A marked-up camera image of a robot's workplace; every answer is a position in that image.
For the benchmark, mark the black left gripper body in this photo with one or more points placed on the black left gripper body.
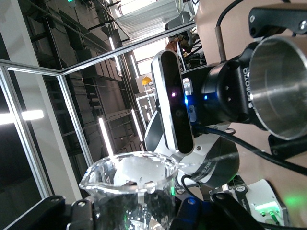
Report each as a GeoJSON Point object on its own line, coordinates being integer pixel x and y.
{"type": "Point", "coordinates": [225, 91]}

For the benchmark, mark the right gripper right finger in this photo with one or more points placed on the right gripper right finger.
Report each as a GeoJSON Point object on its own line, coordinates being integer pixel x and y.
{"type": "Point", "coordinates": [227, 215]}

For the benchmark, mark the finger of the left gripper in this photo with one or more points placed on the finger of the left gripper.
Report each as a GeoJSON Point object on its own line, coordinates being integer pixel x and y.
{"type": "Point", "coordinates": [275, 18]}
{"type": "Point", "coordinates": [292, 148]}

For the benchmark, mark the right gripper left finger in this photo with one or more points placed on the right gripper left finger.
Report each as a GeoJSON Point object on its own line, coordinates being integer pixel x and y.
{"type": "Point", "coordinates": [48, 215]}

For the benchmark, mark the steel cocktail jigger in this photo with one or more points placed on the steel cocktail jigger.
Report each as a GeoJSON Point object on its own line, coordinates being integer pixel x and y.
{"type": "Point", "coordinates": [280, 83]}

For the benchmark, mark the clear glass measuring cup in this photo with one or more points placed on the clear glass measuring cup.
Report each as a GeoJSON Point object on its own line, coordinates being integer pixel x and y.
{"type": "Point", "coordinates": [134, 172]}

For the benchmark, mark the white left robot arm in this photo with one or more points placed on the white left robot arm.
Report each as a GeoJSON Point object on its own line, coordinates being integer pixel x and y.
{"type": "Point", "coordinates": [223, 165]}

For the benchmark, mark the brown table mat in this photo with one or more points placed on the brown table mat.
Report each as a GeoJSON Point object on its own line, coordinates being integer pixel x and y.
{"type": "Point", "coordinates": [206, 28]}

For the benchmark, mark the yellow hard hat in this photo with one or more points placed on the yellow hard hat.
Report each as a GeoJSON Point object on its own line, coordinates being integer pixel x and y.
{"type": "Point", "coordinates": [145, 81]}

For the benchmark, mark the ceiling light tube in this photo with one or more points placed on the ceiling light tube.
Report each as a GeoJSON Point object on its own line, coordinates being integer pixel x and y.
{"type": "Point", "coordinates": [105, 136]}
{"type": "Point", "coordinates": [136, 124]}

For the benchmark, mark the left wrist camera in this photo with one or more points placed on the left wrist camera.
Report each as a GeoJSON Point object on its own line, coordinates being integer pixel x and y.
{"type": "Point", "coordinates": [172, 100]}

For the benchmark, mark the aluminium cell frame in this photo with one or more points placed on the aluminium cell frame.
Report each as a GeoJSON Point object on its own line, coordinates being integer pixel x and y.
{"type": "Point", "coordinates": [120, 50]}

